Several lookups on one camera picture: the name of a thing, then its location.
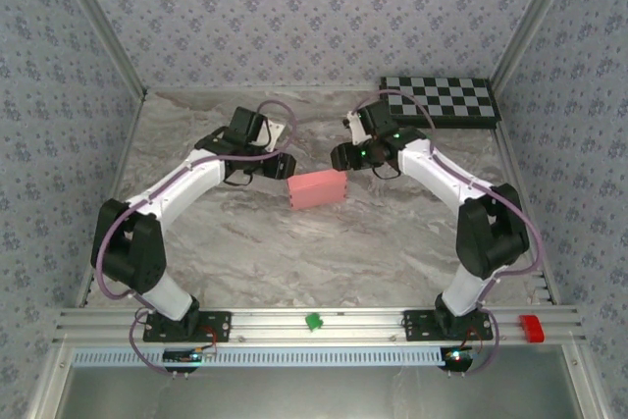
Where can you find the pink paper box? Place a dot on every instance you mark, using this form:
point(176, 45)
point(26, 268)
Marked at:
point(316, 190)

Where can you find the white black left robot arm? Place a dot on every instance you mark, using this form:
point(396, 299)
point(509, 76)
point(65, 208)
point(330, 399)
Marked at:
point(186, 183)

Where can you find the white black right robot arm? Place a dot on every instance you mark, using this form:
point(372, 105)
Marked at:
point(432, 169)

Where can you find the black grey chessboard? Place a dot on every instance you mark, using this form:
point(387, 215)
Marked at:
point(456, 100)

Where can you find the green plastic clip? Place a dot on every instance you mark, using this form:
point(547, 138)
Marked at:
point(313, 322)

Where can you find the left circuit board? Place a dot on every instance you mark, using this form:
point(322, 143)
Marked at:
point(186, 355)

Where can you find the circuit board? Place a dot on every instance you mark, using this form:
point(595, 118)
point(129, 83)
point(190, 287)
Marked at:
point(186, 355)
point(458, 356)

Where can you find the right circuit board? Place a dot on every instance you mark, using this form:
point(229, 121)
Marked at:
point(458, 356)

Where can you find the red plastic block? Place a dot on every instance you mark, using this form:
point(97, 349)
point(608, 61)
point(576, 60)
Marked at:
point(532, 329)

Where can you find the grey metal sheet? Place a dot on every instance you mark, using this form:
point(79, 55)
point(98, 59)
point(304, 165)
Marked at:
point(314, 394)

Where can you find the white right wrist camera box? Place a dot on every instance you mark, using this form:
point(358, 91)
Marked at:
point(355, 127)

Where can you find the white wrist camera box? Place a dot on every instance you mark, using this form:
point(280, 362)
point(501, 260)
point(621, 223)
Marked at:
point(274, 134)
point(355, 127)

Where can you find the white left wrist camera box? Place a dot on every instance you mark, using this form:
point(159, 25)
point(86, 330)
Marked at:
point(274, 134)

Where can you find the aluminium rear rail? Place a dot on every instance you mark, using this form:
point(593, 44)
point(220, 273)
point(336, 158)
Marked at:
point(196, 89)

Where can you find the aluminium side rail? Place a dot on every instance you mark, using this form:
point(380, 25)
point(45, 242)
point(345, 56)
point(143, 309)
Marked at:
point(517, 169)
point(126, 144)

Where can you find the aluminium frame post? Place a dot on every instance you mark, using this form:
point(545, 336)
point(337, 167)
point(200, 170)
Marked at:
point(531, 21)
point(104, 21)

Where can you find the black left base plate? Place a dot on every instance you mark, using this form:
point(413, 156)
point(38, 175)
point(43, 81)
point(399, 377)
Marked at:
point(218, 326)

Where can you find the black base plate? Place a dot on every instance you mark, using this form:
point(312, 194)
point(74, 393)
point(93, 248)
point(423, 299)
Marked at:
point(218, 326)
point(417, 326)

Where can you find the aluminium mounting rail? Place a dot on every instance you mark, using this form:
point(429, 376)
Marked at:
point(353, 326)

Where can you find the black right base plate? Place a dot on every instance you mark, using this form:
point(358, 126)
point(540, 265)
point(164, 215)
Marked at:
point(417, 326)

